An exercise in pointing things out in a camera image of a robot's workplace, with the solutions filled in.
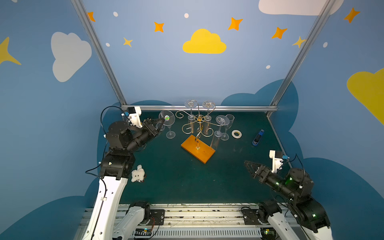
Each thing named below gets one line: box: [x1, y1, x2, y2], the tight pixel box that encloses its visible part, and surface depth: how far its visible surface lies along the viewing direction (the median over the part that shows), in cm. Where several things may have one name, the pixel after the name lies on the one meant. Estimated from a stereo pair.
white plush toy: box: [131, 164, 145, 182], surface depth 87 cm
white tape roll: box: [231, 129, 243, 139], surface depth 110 cm
